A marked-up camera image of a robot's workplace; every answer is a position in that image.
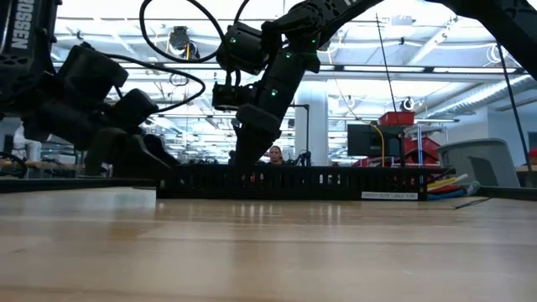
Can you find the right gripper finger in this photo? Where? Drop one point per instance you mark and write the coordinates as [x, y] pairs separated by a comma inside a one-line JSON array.
[[251, 147]]

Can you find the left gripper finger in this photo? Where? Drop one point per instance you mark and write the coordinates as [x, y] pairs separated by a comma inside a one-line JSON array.
[[138, 161], [161, 153]]

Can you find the black raceway cover strip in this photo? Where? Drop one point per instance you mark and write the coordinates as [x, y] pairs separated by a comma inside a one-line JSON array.
[[438, 169]]

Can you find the black zip tie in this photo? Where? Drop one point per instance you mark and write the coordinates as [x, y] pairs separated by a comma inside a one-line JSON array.
[[470, 203]]

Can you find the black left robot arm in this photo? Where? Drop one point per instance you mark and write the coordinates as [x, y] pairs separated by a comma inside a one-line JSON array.
[[25, 54]]

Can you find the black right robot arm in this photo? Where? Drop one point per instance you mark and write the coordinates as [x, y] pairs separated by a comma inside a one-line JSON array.
[[319, 17]]

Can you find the person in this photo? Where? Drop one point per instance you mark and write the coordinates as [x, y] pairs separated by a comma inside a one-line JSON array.
[[533, 157], [275, 155]]

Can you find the white robot figure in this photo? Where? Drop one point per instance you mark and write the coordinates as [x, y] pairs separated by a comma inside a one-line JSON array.
[[25, 147]]

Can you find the white pillar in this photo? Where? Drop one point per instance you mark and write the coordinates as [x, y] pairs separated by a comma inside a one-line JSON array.
[[314, 134]]

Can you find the black monitor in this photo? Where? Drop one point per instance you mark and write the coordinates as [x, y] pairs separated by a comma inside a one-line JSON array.
[[369, 140]]

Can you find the red storage bin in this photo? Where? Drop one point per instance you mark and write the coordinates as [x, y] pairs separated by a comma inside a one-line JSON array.
[[396, 119]]

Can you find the long ceiling light bar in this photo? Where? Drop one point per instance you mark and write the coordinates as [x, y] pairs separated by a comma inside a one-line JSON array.
[[419, 69]]

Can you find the stack of red bins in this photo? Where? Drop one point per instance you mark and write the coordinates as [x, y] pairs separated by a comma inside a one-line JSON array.
[[423, 151]]

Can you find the black camera stand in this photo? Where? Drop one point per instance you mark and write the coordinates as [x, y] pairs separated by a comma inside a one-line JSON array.
[[307, 134]]

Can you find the black aluminium frame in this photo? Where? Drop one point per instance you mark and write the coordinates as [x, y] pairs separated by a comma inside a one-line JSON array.
[[63, 184]]

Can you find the silver ventilation duct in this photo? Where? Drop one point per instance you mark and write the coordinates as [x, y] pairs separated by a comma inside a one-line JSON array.
[[478, 96]]

